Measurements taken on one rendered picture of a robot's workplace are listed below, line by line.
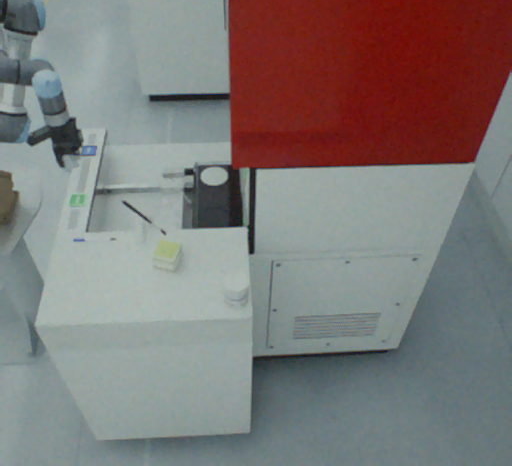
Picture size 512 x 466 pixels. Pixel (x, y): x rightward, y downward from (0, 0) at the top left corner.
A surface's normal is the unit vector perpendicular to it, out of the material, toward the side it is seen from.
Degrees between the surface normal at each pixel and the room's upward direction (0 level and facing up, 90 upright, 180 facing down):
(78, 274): 0
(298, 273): 90
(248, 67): 90
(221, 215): 0
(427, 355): 0
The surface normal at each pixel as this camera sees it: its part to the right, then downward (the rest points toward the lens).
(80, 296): 0.02, -0.69
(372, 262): 0.07, 0.72
